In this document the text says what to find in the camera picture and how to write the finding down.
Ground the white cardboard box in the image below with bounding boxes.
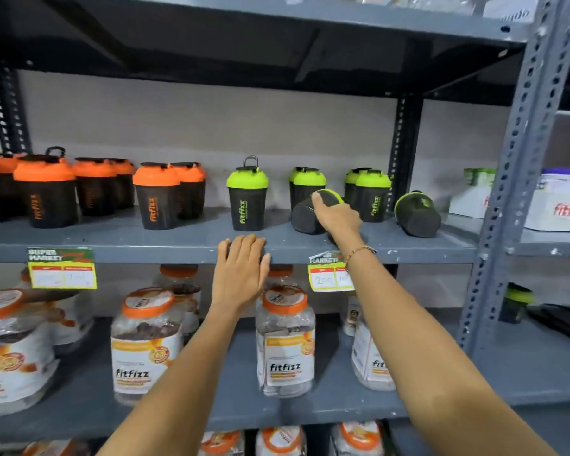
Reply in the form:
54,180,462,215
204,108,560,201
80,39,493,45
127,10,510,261
482,0,540,22

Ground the person's right forearm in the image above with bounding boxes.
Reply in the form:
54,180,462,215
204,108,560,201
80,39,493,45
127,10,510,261
332,232,559,456

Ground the row of orange-lid shakers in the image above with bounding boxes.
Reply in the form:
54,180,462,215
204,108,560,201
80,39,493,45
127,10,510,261
0,146,206,231

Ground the person's right hand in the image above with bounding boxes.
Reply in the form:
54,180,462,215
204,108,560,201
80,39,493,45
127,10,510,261
311,191,364,244

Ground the person's left forearm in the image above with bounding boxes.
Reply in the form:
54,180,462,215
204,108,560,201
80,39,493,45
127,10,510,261
96,303,248,456

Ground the orange-lid clear plastic jar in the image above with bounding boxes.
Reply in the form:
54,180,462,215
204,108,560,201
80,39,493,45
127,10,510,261
199,430,246,456
255,426,307,456
331,421,386,456
21,439,79,456

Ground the black flat item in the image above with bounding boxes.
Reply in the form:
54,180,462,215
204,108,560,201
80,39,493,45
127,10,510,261
526,303,570,349

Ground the person's left hand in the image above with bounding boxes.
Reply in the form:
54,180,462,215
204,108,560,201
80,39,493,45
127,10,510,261
211,234,272,315

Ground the white box with green top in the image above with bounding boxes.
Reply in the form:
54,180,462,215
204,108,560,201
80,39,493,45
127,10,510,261
448,168,497,219

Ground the grey metal shelving rack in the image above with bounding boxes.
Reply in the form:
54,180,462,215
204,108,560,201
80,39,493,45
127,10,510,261
423,38,570,456
0,0,570,456

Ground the gold bracelet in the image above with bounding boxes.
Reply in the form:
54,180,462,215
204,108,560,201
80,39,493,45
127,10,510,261
344,245,378,272

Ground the white box with purple top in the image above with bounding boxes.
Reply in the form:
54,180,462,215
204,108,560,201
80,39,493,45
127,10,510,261
524,168,570,232

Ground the yellow green price tag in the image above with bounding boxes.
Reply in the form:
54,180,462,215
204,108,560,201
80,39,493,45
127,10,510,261
307,251,356,293
27,247,98,290

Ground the green-lid black shaker bottle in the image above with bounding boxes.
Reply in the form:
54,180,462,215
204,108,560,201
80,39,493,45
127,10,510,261
291,189,345,235
498,282,535,325

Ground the row of green-lid shakers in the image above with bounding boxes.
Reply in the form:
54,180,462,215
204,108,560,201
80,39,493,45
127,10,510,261
226,155,442,239

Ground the group of orange-lid jars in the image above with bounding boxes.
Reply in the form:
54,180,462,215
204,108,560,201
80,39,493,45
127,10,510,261
0,264,397,418

